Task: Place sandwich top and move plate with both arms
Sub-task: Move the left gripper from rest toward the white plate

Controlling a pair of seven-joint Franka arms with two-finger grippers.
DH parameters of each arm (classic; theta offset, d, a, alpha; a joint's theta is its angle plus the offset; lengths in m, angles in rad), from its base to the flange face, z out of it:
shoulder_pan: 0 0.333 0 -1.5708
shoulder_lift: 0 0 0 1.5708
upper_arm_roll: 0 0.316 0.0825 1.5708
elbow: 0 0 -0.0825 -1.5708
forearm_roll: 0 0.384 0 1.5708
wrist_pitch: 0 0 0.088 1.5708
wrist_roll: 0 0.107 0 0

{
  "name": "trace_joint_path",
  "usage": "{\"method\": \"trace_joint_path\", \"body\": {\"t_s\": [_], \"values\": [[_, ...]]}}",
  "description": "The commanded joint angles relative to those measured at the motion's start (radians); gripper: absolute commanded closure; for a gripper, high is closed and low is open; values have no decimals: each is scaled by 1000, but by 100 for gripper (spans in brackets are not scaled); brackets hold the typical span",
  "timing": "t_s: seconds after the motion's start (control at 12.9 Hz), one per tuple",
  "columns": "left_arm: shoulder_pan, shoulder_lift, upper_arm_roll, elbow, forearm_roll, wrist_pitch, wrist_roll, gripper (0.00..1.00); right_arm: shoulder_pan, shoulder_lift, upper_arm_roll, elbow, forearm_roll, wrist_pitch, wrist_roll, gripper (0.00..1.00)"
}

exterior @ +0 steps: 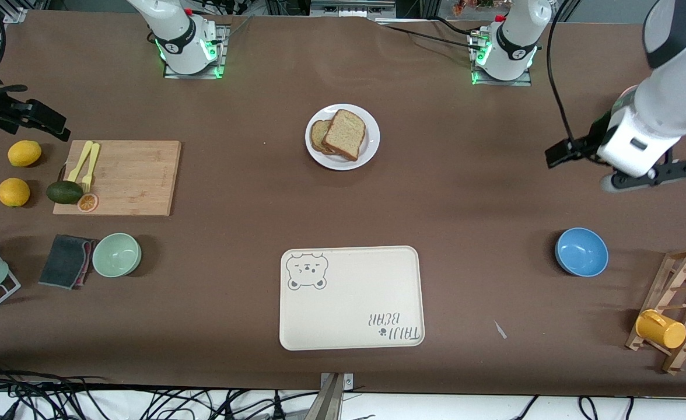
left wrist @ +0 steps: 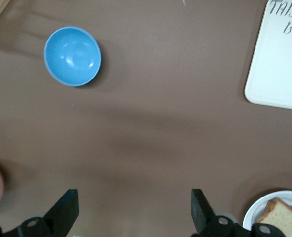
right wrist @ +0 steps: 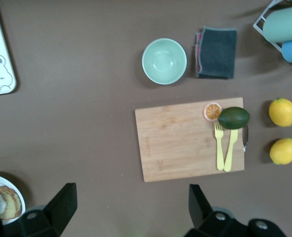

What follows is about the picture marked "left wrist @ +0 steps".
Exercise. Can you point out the toast bread slice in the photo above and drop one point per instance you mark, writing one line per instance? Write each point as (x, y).
(284, 217)

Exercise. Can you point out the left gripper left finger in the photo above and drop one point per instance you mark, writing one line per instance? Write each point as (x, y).
(61, 217)

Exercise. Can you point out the white round plate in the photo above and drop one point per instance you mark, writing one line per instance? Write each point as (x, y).
(253, 212)

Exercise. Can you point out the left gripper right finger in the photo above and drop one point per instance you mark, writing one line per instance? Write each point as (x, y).
(205, 222)

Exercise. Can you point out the blue bowl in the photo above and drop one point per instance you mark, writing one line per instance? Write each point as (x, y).
(72, 56)

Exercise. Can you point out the cream bear print tray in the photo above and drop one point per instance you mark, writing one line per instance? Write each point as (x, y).
(276, 74)

